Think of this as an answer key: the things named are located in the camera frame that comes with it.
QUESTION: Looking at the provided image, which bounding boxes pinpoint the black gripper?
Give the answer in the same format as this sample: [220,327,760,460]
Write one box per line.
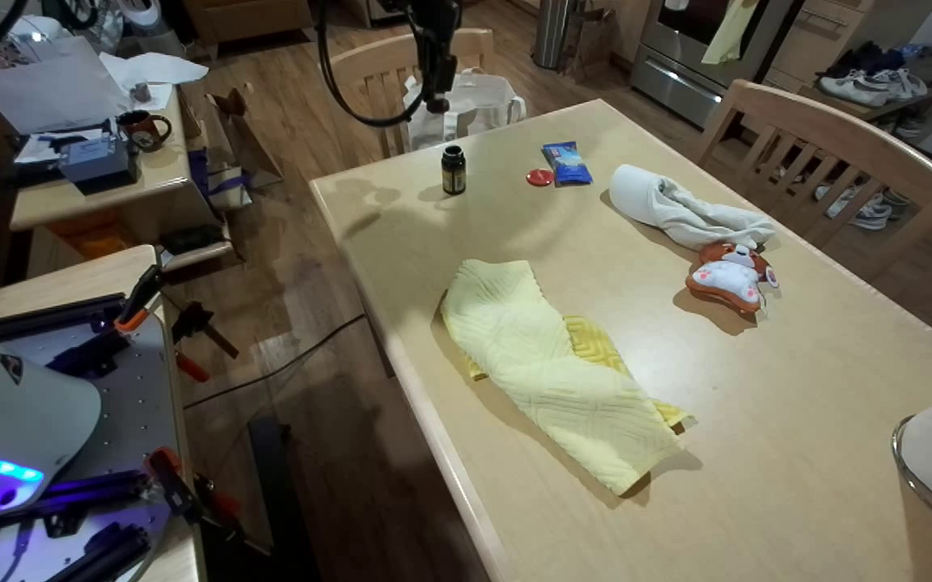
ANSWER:
[408,0,464,114]

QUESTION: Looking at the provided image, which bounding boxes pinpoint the dark brown bottle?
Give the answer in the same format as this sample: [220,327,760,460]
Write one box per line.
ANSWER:
[439,144,467,193]

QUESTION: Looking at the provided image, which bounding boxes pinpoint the wooden chair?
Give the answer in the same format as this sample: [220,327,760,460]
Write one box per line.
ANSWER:
[319,28,495,155]
[691,82,932,262]

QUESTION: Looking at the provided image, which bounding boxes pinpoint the white plastic bag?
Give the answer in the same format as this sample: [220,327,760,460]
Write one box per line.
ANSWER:
[406,69,527,149]

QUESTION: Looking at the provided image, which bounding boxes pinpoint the blue packet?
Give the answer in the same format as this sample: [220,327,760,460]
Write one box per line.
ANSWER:
[543,143,591,184]

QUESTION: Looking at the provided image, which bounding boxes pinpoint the stainless steel oven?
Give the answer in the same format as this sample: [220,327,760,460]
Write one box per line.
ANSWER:
[632,0,804,129]

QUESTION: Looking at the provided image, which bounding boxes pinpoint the white rolled cloth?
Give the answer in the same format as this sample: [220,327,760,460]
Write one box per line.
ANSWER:
[608,165,778,249]

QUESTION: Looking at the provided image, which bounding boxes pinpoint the dark mug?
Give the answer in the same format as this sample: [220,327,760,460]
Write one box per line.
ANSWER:
[116,109,170,152]

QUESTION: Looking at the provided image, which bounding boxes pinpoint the wooden side desk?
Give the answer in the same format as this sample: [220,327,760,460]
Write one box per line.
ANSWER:
[10,93,232,270]

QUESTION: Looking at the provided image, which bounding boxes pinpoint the yellow cloth towel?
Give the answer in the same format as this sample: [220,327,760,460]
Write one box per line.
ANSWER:
[439,257,679,493]

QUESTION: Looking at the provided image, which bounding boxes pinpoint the blue grey box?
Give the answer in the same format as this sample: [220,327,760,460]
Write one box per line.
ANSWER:
[58,137,139,193]

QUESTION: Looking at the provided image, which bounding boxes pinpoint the white paper sheet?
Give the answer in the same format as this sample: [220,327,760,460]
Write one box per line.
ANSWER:
[0,35,130,131]

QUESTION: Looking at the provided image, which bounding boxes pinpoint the orange white plush toy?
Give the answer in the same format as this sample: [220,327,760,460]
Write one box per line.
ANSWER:
[685,242,778,321]

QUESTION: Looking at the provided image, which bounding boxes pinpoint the orange black clamp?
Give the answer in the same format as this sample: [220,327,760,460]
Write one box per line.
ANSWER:
[48,262,169,381]

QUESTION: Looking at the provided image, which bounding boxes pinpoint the wooden chair right side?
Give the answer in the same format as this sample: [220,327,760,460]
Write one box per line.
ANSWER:
[691,82,932,262]

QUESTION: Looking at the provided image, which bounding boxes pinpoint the white sneakers pair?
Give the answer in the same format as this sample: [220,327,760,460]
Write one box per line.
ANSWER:
[819,69,928,105]

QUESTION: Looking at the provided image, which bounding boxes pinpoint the black cable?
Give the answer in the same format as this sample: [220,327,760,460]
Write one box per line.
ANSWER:
[315,0,430,129]

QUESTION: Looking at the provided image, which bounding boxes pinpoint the small red ring object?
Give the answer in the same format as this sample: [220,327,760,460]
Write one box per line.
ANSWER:
[525,167,552,187]

